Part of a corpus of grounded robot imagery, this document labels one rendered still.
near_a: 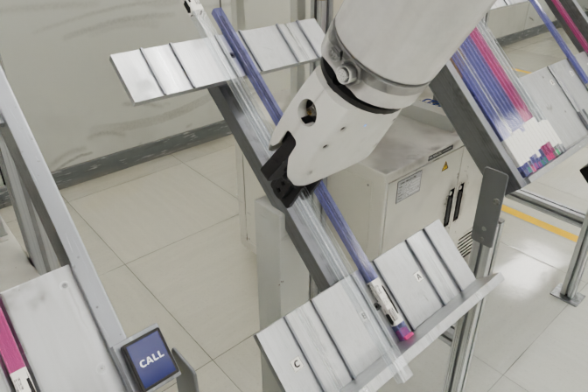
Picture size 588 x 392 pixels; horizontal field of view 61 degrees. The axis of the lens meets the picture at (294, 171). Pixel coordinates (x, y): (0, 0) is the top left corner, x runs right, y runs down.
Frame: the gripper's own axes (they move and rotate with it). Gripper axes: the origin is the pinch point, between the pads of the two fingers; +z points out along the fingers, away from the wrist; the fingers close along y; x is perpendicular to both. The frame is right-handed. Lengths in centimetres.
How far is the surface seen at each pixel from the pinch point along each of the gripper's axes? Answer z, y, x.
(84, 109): 156, 43, 135
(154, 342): 14.8, -15.3, -4.3
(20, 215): 47, -17, 32
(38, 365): 18.6, -25.0, 0.1
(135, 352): 14.8, -17.4, -4.2
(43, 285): 17.1, -21.8, 7.0
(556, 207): 62, 128, -21
